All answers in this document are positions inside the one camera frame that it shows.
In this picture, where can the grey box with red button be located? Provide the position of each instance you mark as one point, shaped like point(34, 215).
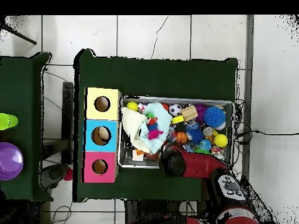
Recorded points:
point(55, 175)

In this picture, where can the light blue waffle cloth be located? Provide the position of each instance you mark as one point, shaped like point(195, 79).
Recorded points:
point(163, 121)

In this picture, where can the black rod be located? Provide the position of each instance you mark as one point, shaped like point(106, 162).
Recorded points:
point(23, 37)

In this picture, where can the small soccer ball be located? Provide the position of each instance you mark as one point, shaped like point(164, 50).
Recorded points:
point(175, 109)

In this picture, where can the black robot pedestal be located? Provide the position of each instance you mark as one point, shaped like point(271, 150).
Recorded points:
point(149, 212)

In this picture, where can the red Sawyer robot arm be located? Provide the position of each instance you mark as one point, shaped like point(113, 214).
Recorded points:
point(201, 163)

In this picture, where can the cream waffle cloth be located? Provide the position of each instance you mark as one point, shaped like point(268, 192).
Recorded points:
point(132, 123)

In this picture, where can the shallow clear mesh bin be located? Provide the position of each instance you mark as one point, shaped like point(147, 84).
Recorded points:
point(168, 99)

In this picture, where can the large blue spiky ball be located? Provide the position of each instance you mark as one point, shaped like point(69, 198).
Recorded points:
point(215, 117)

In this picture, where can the small basketball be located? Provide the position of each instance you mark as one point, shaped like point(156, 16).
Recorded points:
point(181, 138)

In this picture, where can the purple plastic bowl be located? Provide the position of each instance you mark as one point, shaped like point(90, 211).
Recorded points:
point(10, 161)

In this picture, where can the dark green table cloth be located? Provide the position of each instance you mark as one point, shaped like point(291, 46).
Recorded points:
point(25, 93)
point(151, 77)

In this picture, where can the yellow plastic ball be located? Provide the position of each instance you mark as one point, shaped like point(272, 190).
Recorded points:
point(220, 140)
point(132, 106)

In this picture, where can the multicolour spiky caterpillar toy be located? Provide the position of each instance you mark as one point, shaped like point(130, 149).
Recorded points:
point(153, 127)

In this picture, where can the lime green cup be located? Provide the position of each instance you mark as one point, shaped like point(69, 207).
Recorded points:
point(8, 121)

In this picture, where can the wooden box with three holes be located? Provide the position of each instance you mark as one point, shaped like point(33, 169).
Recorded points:
point(102, 115)

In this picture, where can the striped wooden block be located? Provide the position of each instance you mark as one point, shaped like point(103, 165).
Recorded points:
point(189, 113)

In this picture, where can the yellow foam block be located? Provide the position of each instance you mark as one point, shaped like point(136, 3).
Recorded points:
point(178, 119)

